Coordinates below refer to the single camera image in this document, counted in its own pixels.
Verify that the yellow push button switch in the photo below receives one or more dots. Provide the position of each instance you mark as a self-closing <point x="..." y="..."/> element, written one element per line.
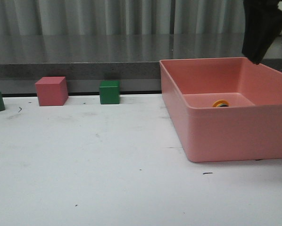
<point x="220" y="103"/>

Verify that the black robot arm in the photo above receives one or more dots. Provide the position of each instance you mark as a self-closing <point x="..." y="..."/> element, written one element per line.
<point x="263" y="23"/>

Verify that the green cube block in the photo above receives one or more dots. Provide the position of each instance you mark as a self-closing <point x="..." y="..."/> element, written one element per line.
<point x="109" y="92"/>

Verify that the pink cube block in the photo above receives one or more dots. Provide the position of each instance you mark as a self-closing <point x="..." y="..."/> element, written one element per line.
<point x="52" y="91"/>

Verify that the pink plastic bin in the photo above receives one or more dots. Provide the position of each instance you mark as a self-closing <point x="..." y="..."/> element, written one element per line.
<point x="249" y="129"/>

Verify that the dark grey counter bench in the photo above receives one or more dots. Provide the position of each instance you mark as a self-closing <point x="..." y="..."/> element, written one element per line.
<point x="86" y="60"/>

